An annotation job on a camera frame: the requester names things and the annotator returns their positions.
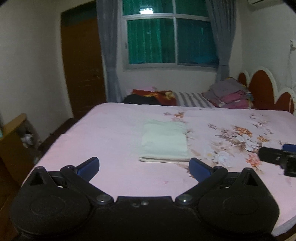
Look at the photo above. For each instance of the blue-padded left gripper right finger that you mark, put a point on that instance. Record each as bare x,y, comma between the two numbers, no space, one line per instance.
199,170

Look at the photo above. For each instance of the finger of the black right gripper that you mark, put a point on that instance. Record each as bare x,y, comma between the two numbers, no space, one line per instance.
284,157

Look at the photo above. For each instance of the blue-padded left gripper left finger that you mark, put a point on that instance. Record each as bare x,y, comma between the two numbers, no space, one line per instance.
88,169

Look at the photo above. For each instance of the white small cloth garment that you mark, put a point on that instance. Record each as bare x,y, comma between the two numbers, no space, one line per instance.
164,141

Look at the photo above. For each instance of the stack of folded clothes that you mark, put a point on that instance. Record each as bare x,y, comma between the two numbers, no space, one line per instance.
229,93

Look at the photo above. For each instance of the black clothing pile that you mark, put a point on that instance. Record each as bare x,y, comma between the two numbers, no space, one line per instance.
138,99

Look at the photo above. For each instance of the pink floral bed sheet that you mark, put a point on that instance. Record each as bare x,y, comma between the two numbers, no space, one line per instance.
112,132

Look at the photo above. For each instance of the wooden side cabinet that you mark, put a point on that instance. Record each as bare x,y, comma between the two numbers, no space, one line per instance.
18,159

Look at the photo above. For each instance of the grey striped pillow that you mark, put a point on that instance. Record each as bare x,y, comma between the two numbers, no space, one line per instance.
187,99

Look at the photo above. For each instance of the red heart-shaped headboard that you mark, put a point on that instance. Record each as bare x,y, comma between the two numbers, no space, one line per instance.
265,92

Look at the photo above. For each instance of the red floral blanket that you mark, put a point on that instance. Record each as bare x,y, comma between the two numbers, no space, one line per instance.
165,97

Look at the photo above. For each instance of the brown wooden door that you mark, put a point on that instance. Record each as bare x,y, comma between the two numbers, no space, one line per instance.
82,58

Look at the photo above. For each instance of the green glass window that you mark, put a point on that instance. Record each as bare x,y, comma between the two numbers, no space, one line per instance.
167,34

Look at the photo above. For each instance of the grey right curtain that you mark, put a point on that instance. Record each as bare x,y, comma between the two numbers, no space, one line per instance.
222,16

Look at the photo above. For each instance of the grey curtain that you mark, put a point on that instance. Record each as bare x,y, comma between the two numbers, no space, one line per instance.
222,16
107,13

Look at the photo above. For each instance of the grey left curtain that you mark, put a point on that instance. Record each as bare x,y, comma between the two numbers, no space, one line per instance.
107,13

